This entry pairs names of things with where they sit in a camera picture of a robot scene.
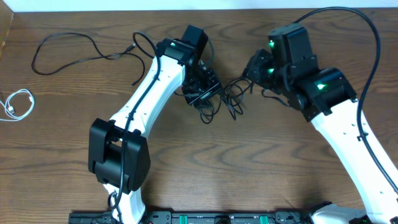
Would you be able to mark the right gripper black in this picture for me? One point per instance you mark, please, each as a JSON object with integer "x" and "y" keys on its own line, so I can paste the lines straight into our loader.
{"x": 252, "y": 69}

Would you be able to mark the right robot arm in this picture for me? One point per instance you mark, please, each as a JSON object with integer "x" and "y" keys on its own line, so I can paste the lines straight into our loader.
{"x": 328, "y": 101}

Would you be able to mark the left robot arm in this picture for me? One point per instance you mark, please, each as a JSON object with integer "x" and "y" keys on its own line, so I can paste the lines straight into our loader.
{"x": 118, "y": 150}

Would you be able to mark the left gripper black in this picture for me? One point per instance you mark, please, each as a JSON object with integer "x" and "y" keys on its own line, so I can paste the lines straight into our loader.
{"x": 214, "y": 86}

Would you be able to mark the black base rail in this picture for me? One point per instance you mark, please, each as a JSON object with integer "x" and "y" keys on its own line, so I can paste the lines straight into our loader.
{"x": 169, "y": 217}

